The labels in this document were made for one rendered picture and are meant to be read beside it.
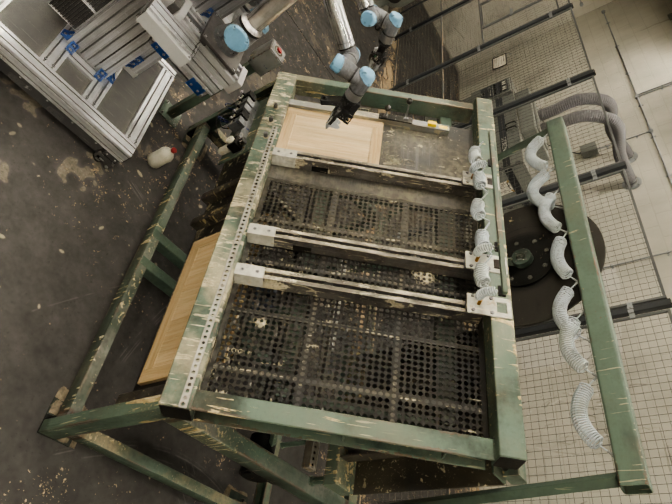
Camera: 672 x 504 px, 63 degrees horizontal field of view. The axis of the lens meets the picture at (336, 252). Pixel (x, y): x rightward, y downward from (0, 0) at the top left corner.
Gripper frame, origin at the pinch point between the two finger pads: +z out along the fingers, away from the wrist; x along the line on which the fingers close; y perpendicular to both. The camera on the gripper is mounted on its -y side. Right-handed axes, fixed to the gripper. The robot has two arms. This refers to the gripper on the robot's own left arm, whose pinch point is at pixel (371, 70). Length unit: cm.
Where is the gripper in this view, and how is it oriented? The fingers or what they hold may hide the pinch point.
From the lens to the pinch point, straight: 323.5
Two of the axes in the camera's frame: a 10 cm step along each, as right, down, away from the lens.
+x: 9.0, 4.3, 0.8
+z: -3.4, 5.9, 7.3
